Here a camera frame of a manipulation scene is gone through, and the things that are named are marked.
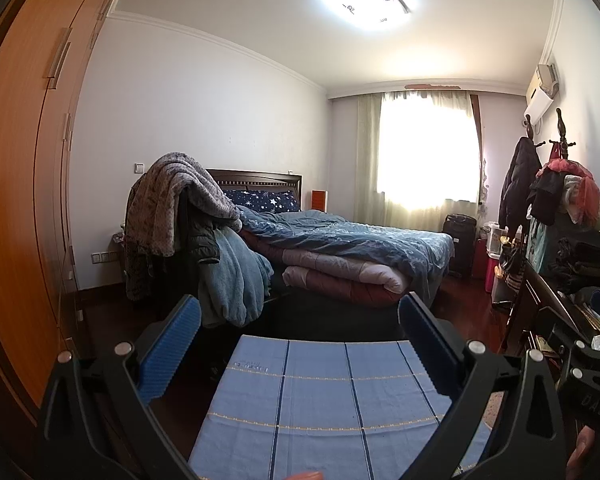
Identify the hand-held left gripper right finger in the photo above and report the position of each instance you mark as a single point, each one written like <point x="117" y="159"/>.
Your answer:
<point x="427" y="345"/>

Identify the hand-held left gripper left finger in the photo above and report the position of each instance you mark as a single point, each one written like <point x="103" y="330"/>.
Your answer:
<point x="170" y="350"/>

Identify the person's right hand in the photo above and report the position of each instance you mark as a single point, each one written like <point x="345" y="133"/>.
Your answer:
<point x="582" y="452"/>

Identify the person's left hand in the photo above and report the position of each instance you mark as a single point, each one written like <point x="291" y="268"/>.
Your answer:
<point x="305" y="476"/>

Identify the stack of folded dark clothes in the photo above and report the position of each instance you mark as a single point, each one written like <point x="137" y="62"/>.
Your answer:
<point x="585" y="260"/>

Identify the dark wooden dresser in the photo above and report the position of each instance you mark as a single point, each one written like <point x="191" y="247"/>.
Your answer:
<point x="530" y="295"/>

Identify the red folded quilt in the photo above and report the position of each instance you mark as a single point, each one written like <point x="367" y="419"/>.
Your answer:
<point x="360" y="299"/>

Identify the teal bag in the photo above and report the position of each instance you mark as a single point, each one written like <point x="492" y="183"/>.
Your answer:
<point x="537" y="245"/>

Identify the pink storage box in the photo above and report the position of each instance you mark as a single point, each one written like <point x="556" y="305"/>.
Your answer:
<point x="492" y="275"/>

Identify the light blue fleece blanket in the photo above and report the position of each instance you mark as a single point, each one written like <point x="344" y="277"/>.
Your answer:
<point x="235" y="280"/>

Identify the black handbag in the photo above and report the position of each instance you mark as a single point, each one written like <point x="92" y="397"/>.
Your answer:
<point x="510" y="265"/>

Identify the red storage box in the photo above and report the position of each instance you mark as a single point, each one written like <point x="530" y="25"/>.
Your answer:
<point x="480" y="260"/>

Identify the bed with grey sheet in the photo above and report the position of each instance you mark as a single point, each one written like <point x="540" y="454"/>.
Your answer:
<point x="330" y="321"/>

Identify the black suitcase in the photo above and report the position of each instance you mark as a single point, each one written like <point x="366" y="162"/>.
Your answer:
<point x="459" y="245"/>

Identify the red cloth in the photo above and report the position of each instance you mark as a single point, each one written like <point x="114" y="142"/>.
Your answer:
<point x="587" y="195"/>

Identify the dark padded jacket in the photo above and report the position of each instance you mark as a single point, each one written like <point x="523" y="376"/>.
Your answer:
<point x="205" y="245"/>

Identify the pink folded quilt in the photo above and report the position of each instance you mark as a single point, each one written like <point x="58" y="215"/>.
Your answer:
<point x="340" y="272"/>

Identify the blue duvet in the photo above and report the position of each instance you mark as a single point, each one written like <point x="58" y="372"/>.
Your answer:
<point x="360" y="242"/>

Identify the black hanging garment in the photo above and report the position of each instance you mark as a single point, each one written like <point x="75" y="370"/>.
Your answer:
<point x="547" y="195"/>

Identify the white plastic container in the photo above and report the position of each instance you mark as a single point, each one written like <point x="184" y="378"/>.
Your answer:
<point x="495" y="240"/>

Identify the blue striped tablecloth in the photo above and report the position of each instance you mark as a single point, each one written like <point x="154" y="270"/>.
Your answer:
<point x="320" y="410"/>

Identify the black hanging coat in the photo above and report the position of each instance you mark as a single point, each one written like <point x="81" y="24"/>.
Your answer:
<point x="517" y="185"/>

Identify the blue star print pillow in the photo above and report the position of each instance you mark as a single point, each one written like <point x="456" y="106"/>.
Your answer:
<point x="270" y="201"/>

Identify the orange nightstand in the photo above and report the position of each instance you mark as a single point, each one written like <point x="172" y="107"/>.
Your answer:
<point x="319" y="201"/>

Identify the wooden coat rack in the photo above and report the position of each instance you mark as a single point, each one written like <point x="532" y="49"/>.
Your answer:
<point x="529" y="127"/>
<point x="560" y="127"/>

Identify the sheer cream curtain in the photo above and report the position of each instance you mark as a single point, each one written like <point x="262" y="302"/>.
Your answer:
<point x="367" y="160"/>

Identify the dark wooden headboard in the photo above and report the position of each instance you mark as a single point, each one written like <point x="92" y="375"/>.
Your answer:
<point x="260" y="177"/>

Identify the white air conditioner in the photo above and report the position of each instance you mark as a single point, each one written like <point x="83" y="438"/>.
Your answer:
<point x="537" y="102"/>

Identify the orange wooden wardrobe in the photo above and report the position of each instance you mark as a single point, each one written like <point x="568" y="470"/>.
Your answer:
<point x="25" y="185"/>

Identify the white wall socket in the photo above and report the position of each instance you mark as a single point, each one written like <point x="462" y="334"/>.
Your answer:
<point x="104" y="257"/>

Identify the white wall switch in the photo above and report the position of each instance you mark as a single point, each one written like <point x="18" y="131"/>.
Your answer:
<point x="139" y="168"/>

